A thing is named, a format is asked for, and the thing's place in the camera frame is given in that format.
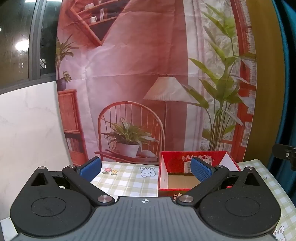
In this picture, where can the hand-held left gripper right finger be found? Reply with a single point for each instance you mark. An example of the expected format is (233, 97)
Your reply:
(201, 170)

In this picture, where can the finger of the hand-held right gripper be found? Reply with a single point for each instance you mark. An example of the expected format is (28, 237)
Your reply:
(283, 151)

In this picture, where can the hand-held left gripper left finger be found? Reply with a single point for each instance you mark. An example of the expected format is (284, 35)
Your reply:
(89, 167)

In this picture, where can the red strawberry cardboard box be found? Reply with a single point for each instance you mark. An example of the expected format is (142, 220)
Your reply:
(177, 158)

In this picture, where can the green checked tablecloth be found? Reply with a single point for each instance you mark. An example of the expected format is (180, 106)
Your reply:
(129, 179)

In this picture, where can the teal curtain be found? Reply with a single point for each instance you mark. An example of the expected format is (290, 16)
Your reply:
(291, 92)

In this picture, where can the yellow curtain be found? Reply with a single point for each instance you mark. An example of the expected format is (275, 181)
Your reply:
(266, 69)

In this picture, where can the printed room backdrop cloth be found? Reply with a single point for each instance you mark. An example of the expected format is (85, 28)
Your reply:
(138, 58)

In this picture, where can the dark window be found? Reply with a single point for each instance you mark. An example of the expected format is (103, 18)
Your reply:
(13, 34)

